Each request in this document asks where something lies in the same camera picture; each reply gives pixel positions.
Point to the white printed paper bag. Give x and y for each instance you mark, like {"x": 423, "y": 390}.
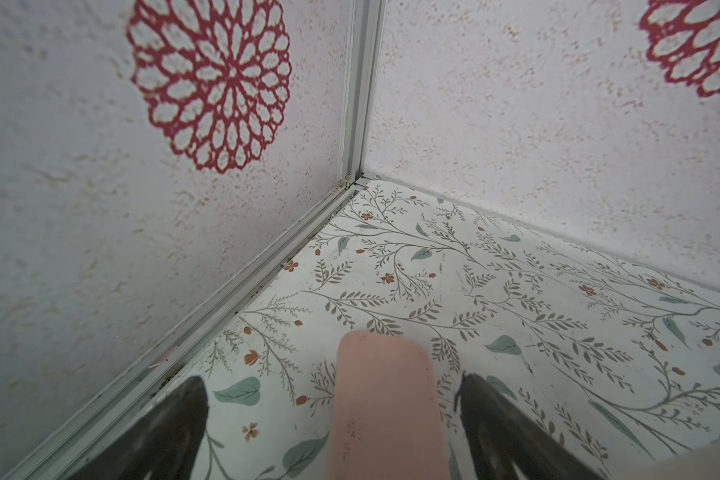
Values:
{"x": 702, "y": 464}

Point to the pink object behind bag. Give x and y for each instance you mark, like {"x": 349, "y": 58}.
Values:
{"x": 386, "y": 419}

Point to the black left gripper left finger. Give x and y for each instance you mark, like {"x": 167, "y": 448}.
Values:
{"x": 163, "y": 444}

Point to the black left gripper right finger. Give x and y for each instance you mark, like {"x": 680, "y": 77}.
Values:
{"x": 504, "y": 443}

